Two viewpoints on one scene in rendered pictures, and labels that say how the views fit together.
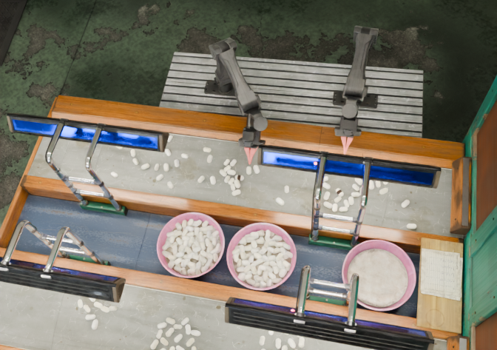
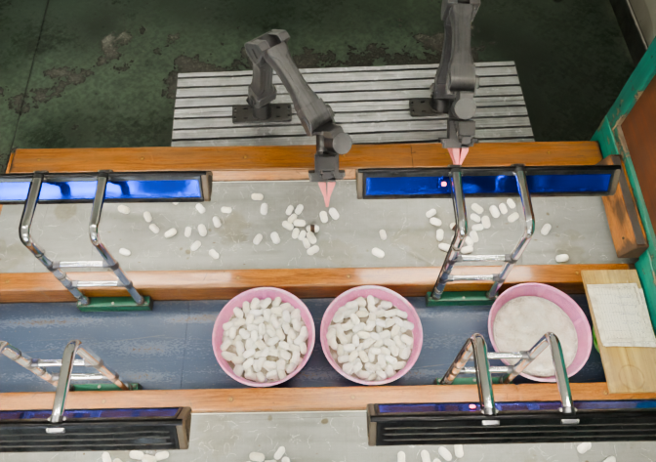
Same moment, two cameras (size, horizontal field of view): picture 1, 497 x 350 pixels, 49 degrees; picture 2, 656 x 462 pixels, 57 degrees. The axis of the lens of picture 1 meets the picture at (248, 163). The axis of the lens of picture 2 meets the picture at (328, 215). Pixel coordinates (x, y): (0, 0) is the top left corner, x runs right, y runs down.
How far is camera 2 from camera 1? 0.62 m
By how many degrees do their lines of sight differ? 10
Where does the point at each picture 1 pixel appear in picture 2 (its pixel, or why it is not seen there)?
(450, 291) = (640, 336)
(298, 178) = (394, 218)
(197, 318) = (297, 444)
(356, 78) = (463, 64)
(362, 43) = (463, 17)
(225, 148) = (282, 191)
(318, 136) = (409, 157)
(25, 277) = (17, 438)
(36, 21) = not seen: outside the picture
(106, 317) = not seen: outside the picture
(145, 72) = (126, 119)
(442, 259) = (617, 294)
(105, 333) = not seen: outside the picture
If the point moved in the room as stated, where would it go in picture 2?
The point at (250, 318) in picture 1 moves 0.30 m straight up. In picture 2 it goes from (411, 432) to (435, 397)
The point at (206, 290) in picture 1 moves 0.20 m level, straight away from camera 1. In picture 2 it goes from (303, 399) to (251, 342)
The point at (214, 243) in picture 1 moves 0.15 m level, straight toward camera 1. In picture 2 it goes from (298, 327) to (329, 373)
